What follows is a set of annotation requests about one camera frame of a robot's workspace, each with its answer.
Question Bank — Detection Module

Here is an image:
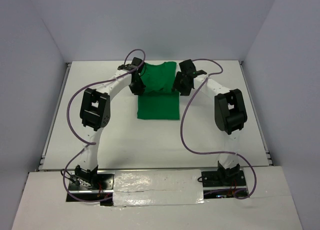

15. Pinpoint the green t-shirt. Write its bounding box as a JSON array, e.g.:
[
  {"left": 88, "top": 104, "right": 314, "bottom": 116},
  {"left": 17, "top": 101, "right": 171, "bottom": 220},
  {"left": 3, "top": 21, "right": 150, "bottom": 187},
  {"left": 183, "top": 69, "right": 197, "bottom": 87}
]
[{"left": 137, "top": 61, "right": 180, "bottom": 120}]

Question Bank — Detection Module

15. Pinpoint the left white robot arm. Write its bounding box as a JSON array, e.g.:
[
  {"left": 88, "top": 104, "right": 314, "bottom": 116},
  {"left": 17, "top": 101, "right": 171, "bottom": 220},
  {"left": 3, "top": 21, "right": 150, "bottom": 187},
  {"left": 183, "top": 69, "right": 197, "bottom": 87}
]
[{"left": 75, "top": 57, "right": 146, "bottom": 189}]

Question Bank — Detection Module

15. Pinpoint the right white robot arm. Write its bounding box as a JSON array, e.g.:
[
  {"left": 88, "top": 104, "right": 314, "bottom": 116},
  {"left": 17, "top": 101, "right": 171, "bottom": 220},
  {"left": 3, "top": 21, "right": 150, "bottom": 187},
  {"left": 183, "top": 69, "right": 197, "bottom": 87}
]
[{"left": 172, "top": 59, "right": 248, "bottom": 185}]

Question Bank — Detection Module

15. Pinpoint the silver tape covered panel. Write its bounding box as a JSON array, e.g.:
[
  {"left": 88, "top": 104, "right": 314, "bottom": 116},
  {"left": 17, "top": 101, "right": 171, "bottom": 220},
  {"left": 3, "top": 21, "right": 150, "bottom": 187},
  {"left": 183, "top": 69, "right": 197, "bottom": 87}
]
[{"left": 112, "top": 169, "right": 204, "bottom": 206}]

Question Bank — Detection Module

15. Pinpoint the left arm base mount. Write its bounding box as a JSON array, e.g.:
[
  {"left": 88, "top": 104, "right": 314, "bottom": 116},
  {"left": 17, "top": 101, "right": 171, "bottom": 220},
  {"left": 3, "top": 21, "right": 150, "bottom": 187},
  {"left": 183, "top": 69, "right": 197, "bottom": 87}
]
[{"left": 66, "top": 165, "right": 115, "bottom": 206}]

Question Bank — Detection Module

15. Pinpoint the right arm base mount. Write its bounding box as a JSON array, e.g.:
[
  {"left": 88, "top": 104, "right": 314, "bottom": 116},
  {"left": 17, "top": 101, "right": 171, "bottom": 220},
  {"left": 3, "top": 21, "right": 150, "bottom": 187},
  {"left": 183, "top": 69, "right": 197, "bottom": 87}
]
[{"left": 197, "top": 163, "right": 248, "bottom": 199}]

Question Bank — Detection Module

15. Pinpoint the aluminium table frame rail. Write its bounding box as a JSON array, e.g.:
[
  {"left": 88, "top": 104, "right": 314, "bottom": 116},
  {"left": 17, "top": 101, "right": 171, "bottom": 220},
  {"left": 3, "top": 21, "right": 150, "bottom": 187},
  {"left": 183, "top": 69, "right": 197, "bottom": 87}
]
[{"left": 238, "top": 61, "right": 274, "bottom": 166}]

